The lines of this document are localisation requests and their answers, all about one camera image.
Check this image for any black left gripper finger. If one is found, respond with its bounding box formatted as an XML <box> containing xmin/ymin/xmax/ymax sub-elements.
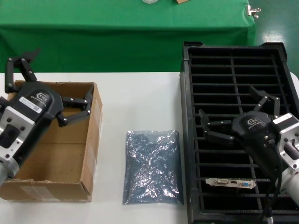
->
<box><xmin>57</xmin><ymin>83</ymin><xmax>95</xmax><ymax>128</ymax></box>
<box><xmin>4</xmin><ymin>48</ymin><xmax>41</xmax><ymax>94</ymax></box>

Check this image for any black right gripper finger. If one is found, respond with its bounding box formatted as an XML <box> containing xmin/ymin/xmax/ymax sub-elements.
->
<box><xmin>198</xmin><ymin>108</ymin><xmax>236</xmax><ymax>147</ymax></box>
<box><xmin>249</xmin><ymin>85</ymin><xmax>281</xmax><ymax>118</ymax></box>

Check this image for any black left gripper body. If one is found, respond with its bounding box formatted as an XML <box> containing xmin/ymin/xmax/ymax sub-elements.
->
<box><xmin>9</xmin><ymin>81</ymin><xmax>64</xmax><ymax>169</ymax></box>

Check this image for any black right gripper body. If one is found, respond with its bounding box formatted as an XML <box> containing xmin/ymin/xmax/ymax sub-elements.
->
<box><xmin>232</xmin><ymin>111</ymin><xmax>285</xmax><ymax>181</ymax></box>

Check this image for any green graphics card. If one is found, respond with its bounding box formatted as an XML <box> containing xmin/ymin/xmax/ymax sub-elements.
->
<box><xmin>205</xmin><ymin>177</ymin><xmax>257</xmax><ymax>190</ymax></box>

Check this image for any grey antistatic plastic bag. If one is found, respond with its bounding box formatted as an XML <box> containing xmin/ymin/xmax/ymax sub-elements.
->
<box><xmin>121</xmin><ymin>129</ymin><xmax>185</xmax><ymax>206</ymax></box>

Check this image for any brown cardboard box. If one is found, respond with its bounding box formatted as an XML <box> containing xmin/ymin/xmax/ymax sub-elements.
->
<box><xmin>0</xmin><ymin>80</ymin><xmax>104</xmax><ymax>203</ymax></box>

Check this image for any black slotted container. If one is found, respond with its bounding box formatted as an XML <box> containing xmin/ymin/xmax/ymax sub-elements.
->
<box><xmin>179</xmin><ymin>41</ymin><xmax>299</xmax><ymax>222</ymax></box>

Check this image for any green cloth covered table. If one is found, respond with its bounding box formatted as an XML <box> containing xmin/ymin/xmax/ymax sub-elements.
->
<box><xmin>0</xmin><ymin>0</ymin><xmax>257</xmax><ymax>73</ymax></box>

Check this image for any metal binder clip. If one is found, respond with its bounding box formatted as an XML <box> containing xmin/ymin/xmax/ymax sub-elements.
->
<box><xmin>245</xmin><ymin>4</ymin><xmax>262</xmax><ymax>19</ymax></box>

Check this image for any right wrist camera silver mount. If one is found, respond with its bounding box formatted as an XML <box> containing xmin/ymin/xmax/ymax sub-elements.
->
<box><xmin>271</xmin><ymin>112</ymin><xmax>299</xmax><ymax>171</ymax></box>

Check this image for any wrist camera silver mount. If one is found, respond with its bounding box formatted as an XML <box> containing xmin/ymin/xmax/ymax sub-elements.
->
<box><xmin>271</xmin><ymin>112</ymin><xmax>299</xmax><ymax>171</ymax></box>
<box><xmin>0</xmin><ymin>95</ymin><xmax>42</xmax><ymax>164</ymax></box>

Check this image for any left wrist camera silver mount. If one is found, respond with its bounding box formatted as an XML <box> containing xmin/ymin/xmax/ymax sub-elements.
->
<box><xmin>0</xmin><ymin>95</ymin><xmax>42</xmax><ymax>164</ymax></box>

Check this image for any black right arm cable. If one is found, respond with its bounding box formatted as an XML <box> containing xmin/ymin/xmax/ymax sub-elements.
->
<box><xmin>262</xmin><ymin>134</ymin><xmax>285</xmax><ymax>224</ymax></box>

